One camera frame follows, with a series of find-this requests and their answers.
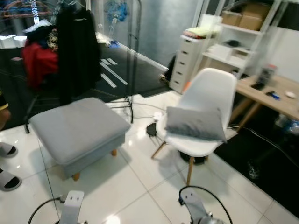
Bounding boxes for white plastic chair wooden legs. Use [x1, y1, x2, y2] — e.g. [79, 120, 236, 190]
[151, 68, 238, 186]

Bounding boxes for grey pillow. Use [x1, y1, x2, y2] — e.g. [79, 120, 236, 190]
[164, 106, 228, 142]

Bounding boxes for clear plastic bottle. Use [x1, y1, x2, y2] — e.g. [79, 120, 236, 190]
[276, 114, 299, 135]

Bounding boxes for small blue table item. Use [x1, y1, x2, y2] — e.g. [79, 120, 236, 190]
[266, 91, 281, 100]

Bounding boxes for wooden table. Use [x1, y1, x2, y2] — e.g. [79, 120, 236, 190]
[228, 74, 299, 129]

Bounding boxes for grey container on table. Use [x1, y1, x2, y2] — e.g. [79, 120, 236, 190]
[259, 64, 279, 87]

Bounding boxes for small black table item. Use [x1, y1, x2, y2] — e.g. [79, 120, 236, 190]
[250, 82, 265, 91]

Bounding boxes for black rug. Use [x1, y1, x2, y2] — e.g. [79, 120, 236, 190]
[214, 122, 299, 218]

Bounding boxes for clear drinking glass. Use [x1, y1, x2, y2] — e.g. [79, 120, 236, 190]
[247, 162, 261, 181]

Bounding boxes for white shelf unit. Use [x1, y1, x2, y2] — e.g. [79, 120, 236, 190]
[200, 0, 284, 81]

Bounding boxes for large cardboard box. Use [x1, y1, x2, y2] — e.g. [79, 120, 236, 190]
[239, 4, 271, 31]

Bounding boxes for small cardboard box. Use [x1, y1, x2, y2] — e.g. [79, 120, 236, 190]
[221, 10, 242, 27]

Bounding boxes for white drawer cabinet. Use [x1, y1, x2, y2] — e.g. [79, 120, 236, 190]
[169, 35, 206, 94]

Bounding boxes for folded pink green cloths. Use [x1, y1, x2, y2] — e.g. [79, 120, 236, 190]
[183, 26, 221, 40]

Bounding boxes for black floor power adapter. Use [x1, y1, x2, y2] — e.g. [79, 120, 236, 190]
[146, 122, 162, 138]

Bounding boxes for black metal clothes rack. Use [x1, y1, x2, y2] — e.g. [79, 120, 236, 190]
[23, 0, 142, 134]

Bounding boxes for grey upholstered ottoman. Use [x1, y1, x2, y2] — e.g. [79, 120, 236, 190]
[29, 97, 132, 182]

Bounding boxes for black hanging garment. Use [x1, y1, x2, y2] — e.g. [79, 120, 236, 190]
[55, 2, 102, 105]

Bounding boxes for red hanging garment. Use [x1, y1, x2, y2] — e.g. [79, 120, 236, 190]
[21, 39, 59, 90]

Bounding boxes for person's foot grey slipper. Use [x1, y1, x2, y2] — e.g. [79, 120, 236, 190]
[0, 168, 22, 192]
[0, 141, 19, 159]

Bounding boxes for person's arm black sleeve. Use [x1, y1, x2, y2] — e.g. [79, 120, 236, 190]
[0, 88, 10, 132]

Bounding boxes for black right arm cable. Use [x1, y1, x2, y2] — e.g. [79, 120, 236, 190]
[178, 185, 233, 224]

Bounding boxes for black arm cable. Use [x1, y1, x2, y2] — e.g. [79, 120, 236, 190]
[178, 185, 233, 224]
[28, 196, 63, 224]

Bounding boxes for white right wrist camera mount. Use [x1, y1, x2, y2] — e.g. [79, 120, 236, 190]
[179, 188, 212, 224]

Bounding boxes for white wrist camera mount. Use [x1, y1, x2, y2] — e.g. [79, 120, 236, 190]
[179, 188, 212, 224]
[58, 190, 85, 224]

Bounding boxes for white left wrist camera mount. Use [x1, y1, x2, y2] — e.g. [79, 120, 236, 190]
[58, 190, 85, 224]

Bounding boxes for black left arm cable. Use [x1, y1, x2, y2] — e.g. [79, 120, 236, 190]
[28, 196, 63, 224]

